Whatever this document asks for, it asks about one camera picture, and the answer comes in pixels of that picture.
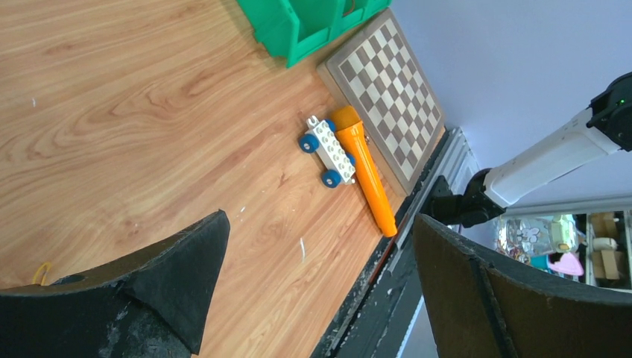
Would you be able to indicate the shelf with toys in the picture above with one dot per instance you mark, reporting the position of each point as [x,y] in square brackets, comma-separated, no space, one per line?
[590,248]

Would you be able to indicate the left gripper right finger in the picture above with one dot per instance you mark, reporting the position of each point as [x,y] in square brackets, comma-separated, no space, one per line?
[483,304]

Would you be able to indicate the wooden chessboard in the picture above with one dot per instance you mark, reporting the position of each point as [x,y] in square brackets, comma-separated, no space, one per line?
[377,73]

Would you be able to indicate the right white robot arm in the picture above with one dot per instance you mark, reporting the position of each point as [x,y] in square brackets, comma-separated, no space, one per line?
[599,130]

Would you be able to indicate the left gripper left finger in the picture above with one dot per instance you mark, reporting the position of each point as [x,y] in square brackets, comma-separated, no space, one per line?
[153,302]

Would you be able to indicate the orange toy microphone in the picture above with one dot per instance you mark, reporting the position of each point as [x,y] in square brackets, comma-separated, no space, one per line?
[349,130]

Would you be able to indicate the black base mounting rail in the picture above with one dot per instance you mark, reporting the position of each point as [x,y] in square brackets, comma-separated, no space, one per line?
[379,310]

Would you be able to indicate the white blue toy car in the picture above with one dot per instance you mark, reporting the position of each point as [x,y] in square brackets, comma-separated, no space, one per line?
[320,138]

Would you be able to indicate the green plastic bin organizer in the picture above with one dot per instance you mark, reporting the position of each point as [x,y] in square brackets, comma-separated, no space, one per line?
[295,29]

